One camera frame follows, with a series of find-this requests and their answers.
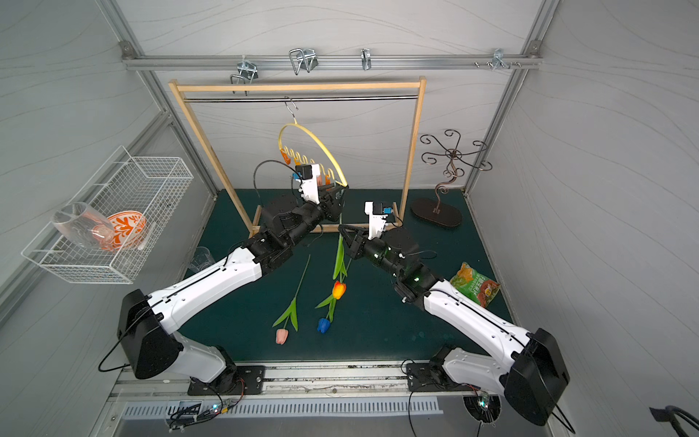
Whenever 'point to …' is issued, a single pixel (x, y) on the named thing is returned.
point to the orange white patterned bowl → (123, 229)
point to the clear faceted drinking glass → (201, 259)
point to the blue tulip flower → (324, 323)
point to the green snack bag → (475, 286)
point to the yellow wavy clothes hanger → (298, 139)
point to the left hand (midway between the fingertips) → (345, 185)
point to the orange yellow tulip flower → (339, 289)
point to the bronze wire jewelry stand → (432, 211)
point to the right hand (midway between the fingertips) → (339, 227)
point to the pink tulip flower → (282, 335)
